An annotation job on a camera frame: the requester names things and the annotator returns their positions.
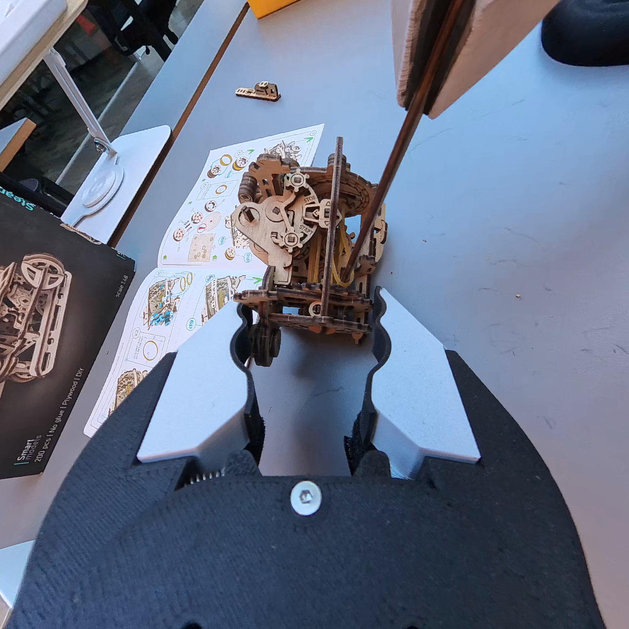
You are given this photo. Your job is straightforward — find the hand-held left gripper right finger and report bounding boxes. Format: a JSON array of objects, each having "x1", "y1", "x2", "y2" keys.
[{"x1": 363, "y1": 286, "x2": 481, "y2": 480}]

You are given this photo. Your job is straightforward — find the small wooden model piece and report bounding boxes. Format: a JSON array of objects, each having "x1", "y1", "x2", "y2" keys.
[{"x1": 235, "y1": 81, "x2": 282, "y2": 102}]

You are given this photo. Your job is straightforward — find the white desk stand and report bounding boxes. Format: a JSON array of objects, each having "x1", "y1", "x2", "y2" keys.
[{"x1": 42, "y1": 49, "x2": 172, "y2": 246}]

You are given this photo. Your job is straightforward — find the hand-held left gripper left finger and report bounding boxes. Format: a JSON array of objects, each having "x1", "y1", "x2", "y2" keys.
[{"x1": 137, "y1": 300, "x2": 260, "y2": 465}]

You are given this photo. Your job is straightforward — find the black padded object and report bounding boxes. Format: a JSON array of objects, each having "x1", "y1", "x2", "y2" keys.
[{"x1": 541, "y1": 0, "x2": 629, "y2": 67}]

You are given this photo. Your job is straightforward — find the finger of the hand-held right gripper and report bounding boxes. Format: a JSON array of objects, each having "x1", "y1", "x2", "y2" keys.
[
  {"x1": 391, "y1": 0, "x2": 460, "y2": 108},
  {"x1": 426, "y1": 0, "x2": 562, "y2": 120}
]

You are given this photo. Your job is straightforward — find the wooden mechanical model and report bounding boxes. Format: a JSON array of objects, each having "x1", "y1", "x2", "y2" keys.
[{"x1": 232, "y1": 137, "x2": 389, "y2": 368}]

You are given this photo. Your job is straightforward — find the thin wooden stick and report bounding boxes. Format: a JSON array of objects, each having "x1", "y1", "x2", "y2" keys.
[{"x1": 340, "y1": 0, "x2": 467, "y2": 286}]

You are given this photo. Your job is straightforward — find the illustrated instruction booklet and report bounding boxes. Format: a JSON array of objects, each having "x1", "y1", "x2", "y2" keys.
[{"x1": 84, "y1": 124, "x2": 325, "y2": 438}]

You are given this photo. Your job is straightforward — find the orange box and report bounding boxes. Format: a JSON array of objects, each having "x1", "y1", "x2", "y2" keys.
[{"x1": 247, "y1": 0, "x2": 329, "y2": 19}]

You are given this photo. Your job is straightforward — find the black model packaging box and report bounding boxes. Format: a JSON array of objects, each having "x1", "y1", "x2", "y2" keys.
[{"x1": 0, "y1": 199, "x2": 136, "y2": 480}]

